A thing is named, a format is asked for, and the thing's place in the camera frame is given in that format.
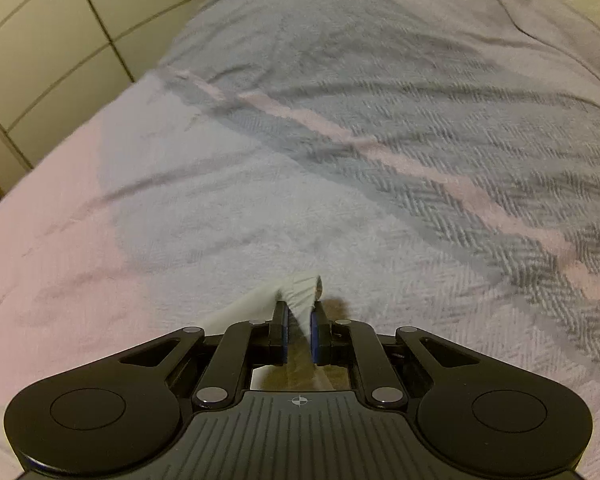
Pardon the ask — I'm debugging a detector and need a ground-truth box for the pale green garment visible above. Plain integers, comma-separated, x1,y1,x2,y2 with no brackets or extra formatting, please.
195,271,323,356

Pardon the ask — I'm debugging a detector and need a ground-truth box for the pink grey herringbone bedspread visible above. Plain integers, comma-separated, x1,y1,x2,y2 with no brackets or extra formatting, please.
0,0,600,479

